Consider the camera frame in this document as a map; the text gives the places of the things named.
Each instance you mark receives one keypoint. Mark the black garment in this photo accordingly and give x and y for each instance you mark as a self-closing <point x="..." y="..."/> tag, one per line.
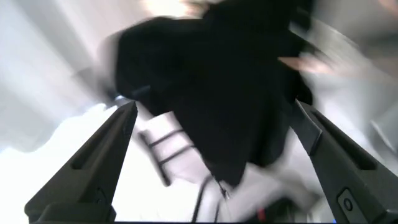
<point x="217" y="93"/>

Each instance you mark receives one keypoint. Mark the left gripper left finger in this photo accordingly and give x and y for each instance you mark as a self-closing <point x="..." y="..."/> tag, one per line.
<point x="77" y="193"/>

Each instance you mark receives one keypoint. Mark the black clothes rack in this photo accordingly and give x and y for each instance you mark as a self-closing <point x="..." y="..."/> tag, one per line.
<point x="164" y="155"/>

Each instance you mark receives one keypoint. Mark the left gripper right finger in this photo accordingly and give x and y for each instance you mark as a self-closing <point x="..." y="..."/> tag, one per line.
<point x="357" y="193"/>

